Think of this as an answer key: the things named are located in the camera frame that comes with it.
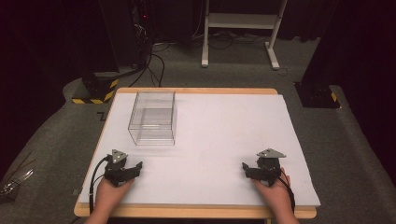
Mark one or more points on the black stand base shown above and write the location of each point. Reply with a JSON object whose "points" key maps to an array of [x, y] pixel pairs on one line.
{"points": [[316, 95]]}

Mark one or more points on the black base with yellow stripes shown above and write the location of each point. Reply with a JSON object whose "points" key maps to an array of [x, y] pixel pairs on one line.
{"points": [[98, 87]]}

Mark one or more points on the white table sheet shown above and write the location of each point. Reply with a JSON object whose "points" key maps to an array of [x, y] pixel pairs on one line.
{"points": [[211, 137]]}

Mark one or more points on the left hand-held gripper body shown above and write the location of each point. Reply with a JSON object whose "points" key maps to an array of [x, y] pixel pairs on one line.
{"points": [[115, 169]]}

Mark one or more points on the metal tripod legs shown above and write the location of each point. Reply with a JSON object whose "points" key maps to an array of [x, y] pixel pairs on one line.
{"points": [[14, 183]]}

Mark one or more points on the white metal stand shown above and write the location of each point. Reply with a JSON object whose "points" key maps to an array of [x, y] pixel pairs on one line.
{"points": [[241, 21]]}

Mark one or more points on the person's left hand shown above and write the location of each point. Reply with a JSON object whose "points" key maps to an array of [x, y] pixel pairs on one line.
{"points": [[109, 194]]}

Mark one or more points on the wooden table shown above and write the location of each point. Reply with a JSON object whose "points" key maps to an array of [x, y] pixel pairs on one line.
{"points": [[186, 211]]}

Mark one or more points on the clear plastic box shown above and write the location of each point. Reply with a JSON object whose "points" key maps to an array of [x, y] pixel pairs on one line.
{"points": [[153, 119]]}

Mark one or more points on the black equipment column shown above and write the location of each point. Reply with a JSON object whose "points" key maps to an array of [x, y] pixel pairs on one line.
{"points": [[127, 31]]}

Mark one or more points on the person's right hand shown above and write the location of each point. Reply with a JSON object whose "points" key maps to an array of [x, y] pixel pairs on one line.
{"points": [[275, 194]]}

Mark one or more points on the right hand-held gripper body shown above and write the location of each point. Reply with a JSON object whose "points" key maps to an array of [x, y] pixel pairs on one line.
{"points": [[268, 169]]}

